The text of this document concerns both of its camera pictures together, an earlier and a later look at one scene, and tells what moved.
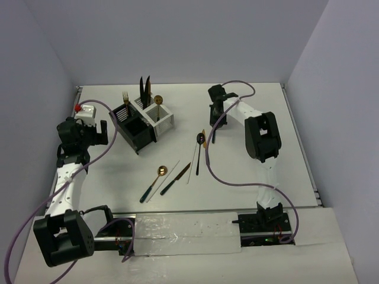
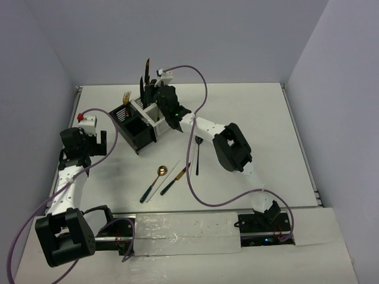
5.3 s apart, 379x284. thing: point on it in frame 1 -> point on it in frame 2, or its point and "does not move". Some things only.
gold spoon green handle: (161, 171) does not move
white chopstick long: (162, 183) does not move
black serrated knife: (141, 93) does not move
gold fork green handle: (125, 98) does not move
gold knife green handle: (204, 142) -> (147, 77)
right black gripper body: (215, 116) -> (153, 96)
